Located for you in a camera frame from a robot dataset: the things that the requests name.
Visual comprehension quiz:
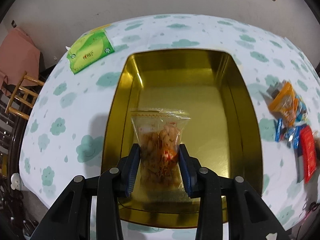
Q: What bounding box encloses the clear peanut snack packet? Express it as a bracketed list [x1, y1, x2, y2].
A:
[131, 108, 190, 195]

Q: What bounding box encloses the blue snack packet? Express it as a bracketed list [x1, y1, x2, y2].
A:
[275, 103, 308, 150]

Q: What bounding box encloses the red snack packet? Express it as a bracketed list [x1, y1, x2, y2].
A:
[299, 126, 317, 184]

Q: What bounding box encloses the orange snack packet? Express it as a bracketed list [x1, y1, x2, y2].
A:
[268, 80, 298, 127]

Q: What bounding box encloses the gold red toffee tin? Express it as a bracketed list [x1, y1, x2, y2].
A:
[101, 49, 263, 229]

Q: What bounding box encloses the cloud-patterned white tablecloth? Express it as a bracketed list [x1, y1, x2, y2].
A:
[19, 13, 320, 240]

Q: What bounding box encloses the wooden chair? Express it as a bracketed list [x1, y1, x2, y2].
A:
[5, 71, 44, 120]

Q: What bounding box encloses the green tissue pack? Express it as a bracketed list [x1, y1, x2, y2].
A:
[67, 28, 115, 74]

